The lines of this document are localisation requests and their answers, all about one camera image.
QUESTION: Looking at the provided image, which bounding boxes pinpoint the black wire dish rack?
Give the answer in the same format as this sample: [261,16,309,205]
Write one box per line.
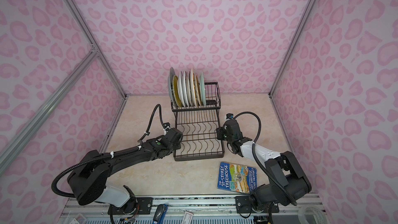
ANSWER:
[171,82,225,161]

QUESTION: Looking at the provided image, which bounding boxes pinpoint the white plate orange sun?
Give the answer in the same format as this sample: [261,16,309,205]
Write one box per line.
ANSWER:
[181,72,190,107]

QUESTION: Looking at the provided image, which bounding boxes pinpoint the yellow-green woven plate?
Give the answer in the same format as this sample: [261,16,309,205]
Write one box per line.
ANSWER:
[173,75,182,107]

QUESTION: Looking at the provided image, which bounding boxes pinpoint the white plate black rings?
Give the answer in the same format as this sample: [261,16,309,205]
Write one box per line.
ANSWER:
[177,71,186,108]

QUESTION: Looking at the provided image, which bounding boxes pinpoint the orange woven plate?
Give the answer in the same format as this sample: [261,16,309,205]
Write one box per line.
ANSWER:
[194,74,202,106]

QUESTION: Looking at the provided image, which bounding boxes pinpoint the star pattern cat plate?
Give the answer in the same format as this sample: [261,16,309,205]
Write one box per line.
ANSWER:
[189,69,198,107]

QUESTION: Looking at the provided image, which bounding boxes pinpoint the light blue flower plate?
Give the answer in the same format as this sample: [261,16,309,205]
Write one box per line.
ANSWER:
[200,73,207,106]

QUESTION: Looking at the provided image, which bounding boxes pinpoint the large grey-green plate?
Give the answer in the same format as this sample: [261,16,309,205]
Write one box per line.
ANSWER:
[168,67,177,106]

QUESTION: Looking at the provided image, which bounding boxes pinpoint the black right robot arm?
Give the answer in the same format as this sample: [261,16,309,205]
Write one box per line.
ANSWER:
[216,118,312,212]

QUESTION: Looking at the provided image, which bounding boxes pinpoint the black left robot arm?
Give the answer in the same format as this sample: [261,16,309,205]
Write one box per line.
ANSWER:
[67,128,183,214]

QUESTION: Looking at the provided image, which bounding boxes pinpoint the blue treehouse book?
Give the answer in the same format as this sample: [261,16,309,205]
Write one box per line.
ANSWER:
[217,162,258,194]

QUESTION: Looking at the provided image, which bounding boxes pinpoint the white tape roll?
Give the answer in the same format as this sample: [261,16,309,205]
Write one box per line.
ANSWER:
[297,205,328,224]

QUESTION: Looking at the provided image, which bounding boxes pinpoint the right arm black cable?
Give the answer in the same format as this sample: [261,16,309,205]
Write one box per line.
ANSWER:
[233,111,297,206]

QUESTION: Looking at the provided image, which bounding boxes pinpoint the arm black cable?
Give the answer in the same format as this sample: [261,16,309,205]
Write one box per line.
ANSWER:
[51,104,170,199]
[233,111,297,206]

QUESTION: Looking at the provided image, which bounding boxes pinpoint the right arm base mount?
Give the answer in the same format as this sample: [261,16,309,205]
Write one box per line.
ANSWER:
[234,195,269,215]

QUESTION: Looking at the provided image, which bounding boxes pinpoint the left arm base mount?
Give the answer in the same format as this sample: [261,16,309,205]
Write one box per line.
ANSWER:
[107,197,153,215]

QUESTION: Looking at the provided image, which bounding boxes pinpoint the blue black tool handle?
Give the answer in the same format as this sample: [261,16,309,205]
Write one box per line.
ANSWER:
[152,204,168,224]

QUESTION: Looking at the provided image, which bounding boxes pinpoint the aluminium frame rail front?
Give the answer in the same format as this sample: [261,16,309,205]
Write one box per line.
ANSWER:
[58,194,329,224]

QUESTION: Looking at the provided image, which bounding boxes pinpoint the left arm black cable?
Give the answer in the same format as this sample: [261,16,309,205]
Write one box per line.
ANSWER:
[51,104,170,199]

